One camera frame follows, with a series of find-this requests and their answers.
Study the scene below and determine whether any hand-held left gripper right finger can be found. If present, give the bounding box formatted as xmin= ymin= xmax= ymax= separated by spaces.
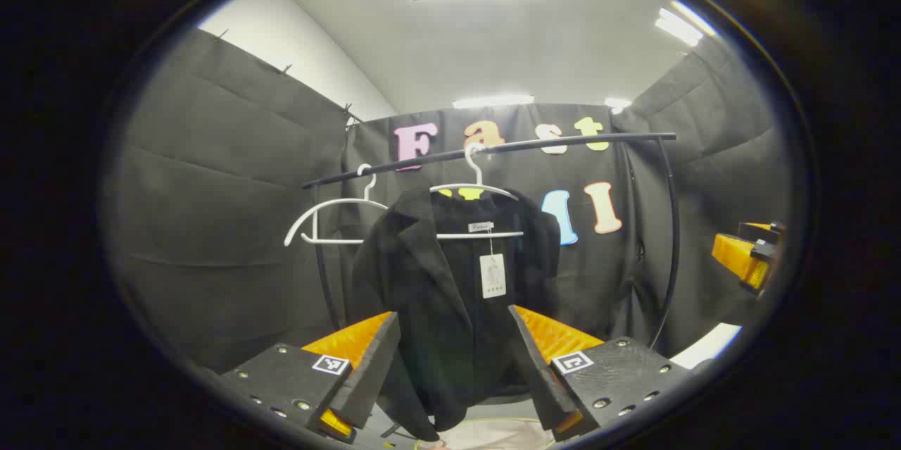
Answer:
xmin=507 ymin=304 xmax=695 ymax=444

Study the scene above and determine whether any black metal clothes rack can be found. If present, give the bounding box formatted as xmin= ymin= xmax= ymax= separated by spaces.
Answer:
xmin=301 ymin=131 xmax=682 ymax=352

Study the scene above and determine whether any black jacket with tag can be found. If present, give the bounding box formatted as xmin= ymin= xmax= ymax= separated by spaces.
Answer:
xmin=350 ymin=186 xmax=564 ymax=442

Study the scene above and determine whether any white clothes hanger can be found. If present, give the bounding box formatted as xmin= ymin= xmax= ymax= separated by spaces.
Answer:
xmin=284 ymin=163 xmax=389 ymax=248
xmin=429 ymin=142 xmax=525 ymax=241

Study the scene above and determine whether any black backdrop cloth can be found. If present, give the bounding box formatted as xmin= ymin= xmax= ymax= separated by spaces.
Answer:
xmin=106 ymin=27 xmax=793 ymax=375

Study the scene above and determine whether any long ceiling light strip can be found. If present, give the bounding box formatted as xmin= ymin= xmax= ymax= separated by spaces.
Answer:
xmin=453 ymin=94 xmax=534 ymax=110

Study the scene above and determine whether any white flat board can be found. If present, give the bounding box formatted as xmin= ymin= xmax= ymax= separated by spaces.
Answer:
xmin=669 ymin=323 xmax=743 ymax=370

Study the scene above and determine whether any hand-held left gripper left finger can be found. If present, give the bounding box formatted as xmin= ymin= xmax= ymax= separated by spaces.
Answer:
xmin=217 ymin=311 xmax=402 ymax=445

